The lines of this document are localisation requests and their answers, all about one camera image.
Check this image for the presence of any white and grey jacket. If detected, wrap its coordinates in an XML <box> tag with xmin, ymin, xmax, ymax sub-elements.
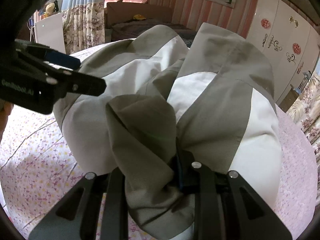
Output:
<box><xmin>53</xmin><ymin>23</ymin><xmax>282</xmax><ymax>239</ymax></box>

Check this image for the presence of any person's left hand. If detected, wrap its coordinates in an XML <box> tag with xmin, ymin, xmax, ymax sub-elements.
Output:
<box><xmin>0</xmin><ymin>101</ymin><xmax>14</xmax><ymax>141</ymax></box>

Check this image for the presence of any white side cabinet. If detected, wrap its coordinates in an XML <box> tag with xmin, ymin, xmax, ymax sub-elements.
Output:
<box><xmin>34</xmin><ymin>13</ymin><xmax>66</xmax><ymax>54</ymax></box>

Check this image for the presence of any plush toy on cabinet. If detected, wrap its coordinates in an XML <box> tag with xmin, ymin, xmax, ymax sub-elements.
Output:
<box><xmin>44</xmin><ymin>0</ymin><xmax>59</xmax><ymax>18</ymax></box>

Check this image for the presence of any blue floral curtain left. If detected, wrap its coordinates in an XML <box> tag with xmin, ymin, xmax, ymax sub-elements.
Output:
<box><xmin>61</xmin><ymin>0</ymin><xmax>105</xmax><ymax>54</ymax></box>

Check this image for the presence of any blue floral curtain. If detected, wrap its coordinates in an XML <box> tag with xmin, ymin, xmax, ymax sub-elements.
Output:
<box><xmin>286</xmin><ymin>73</ymin><xmax>320</xmax><ymax>156</ymax></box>
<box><xmin>61</xmin><ymin>0</ymin><xmax>105</xmax><ymax>54</ymax></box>

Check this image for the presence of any pink floral bed sheet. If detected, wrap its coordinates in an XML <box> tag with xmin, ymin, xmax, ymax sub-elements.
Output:
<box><xmin>1</xmin><ymin>42</ymin><xmax>317</xmax><ymax>238</ymax></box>

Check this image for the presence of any brown wooden headboard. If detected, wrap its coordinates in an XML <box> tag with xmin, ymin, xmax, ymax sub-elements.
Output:
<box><xmin>104</xmin><ymin>2</ymin><xmax>172</xmax><ymax>28</ymax></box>

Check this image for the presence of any yellow toy on bed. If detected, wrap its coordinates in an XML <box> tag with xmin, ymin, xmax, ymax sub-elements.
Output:
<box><xmin>133</xmin><ymin>14</ymin><xmax>146</xmax><ymax>21</ymax></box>

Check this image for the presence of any blue floral curtain right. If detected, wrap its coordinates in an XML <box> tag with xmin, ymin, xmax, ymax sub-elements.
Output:
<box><xmin>286</xmin><ymin>73</ymin><xmax>320</xmax><ymax>156</ymax></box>

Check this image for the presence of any white wardrobe with decals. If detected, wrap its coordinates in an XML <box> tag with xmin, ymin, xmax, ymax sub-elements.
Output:
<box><xmin>247</xmin><ymin>0</ymin><xmax>319</xmax><ymax>104</ymax></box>

